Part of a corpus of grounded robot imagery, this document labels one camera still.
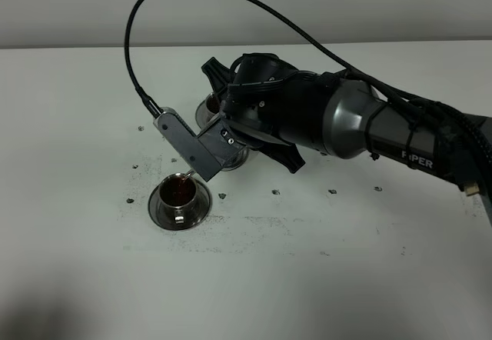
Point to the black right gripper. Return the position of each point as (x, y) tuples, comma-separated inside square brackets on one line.
[(271, 106)]

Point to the stainless steel teapot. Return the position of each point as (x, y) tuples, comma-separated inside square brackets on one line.
[(237, 161)]

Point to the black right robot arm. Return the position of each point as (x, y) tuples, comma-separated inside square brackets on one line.
[(427, 136)]

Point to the far stainless steel teacup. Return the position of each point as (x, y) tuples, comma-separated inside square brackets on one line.
[(211, 107)]

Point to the stainless steel teacup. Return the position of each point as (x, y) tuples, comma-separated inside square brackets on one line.
[(211, 107), (177, 195)]

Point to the far stainless steel saucer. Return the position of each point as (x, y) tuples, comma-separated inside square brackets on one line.
[(199, 115)]

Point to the stainless steel saucer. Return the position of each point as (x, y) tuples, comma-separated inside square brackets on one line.
[(204, 203), (199, 115)]

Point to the near stainless steel saucer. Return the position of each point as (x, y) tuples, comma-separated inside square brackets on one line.
[(204, 203)]

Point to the near stainless steel teacup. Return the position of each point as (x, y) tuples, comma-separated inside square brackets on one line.
[(177, 195)]

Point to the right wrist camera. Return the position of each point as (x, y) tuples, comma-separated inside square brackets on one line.
[(186, 143)]

